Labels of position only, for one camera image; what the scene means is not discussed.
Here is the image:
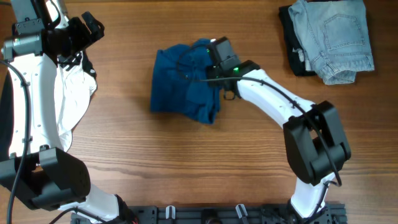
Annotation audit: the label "blue polo shirt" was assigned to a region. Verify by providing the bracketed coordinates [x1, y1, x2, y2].
[150, 39, 221, 124]

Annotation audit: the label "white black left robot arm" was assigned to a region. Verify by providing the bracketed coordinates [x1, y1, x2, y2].
[1, 1, 138, 223]

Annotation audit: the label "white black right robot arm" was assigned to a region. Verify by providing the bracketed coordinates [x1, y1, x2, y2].
[206, 60, 351, 223]

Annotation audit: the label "white shirt with black print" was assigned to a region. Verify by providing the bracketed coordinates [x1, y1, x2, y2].
[54, 51, 97, 152]

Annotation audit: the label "black garment under white shirt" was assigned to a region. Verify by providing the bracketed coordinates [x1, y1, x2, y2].
[0, 51, 97, 162]

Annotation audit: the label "black folded garment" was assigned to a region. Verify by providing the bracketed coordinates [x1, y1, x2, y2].
[279, 6, 316, 77]

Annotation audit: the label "light blue denim jeans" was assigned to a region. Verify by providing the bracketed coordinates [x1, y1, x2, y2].
[288, 1, 374, 85]

